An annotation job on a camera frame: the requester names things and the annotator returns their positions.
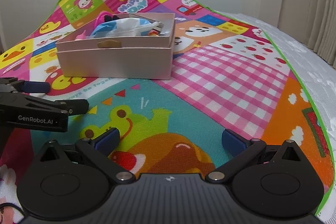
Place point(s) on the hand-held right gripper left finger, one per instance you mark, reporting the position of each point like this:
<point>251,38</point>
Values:
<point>106,141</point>

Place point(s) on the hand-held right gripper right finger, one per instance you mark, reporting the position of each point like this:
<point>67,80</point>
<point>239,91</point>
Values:
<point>233,144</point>

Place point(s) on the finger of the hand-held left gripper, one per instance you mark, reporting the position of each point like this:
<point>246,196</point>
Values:
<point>36,87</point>
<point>76,106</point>

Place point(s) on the pink cardboard box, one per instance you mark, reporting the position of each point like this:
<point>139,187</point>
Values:
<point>118,64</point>

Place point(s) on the small pink yellow toy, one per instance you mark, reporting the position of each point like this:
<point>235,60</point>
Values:
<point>80,36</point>

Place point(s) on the blue plastic packet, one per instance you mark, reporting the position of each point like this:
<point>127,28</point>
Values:
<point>105,27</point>

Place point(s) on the pink hair brush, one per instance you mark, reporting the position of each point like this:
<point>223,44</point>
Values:
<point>100,18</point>

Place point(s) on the white tissue packet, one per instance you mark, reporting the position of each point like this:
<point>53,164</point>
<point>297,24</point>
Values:
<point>126,24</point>

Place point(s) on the colourful cartoon play mat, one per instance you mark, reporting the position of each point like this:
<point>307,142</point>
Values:
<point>223,77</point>

